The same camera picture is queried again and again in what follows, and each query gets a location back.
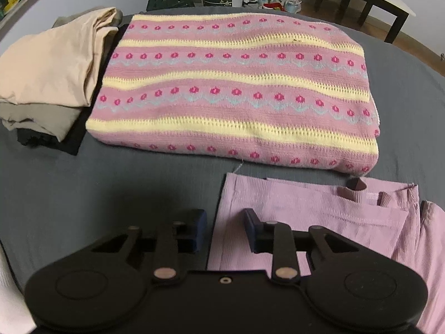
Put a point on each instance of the black folded garment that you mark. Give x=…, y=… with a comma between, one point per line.
x=70, y=144

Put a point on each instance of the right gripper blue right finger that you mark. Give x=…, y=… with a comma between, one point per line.
x=277, y=239

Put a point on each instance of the dark grey bed sheet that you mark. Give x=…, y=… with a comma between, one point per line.
x=54, y=204

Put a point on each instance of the pile of sneakers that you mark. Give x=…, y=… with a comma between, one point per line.
x=290, y=6

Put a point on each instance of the mauve pink ribbed garment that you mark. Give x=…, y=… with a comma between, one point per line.
x=385, y=216

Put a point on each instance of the olive folded garment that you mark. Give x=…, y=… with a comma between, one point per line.
x=55, y=120

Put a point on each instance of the beige folded garment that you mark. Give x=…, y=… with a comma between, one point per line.
x=59, y=66

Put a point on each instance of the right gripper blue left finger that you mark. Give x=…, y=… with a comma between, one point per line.
x=176, y=240

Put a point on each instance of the pink yellow striped knit sweater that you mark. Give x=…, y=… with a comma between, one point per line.
x=265, y=88

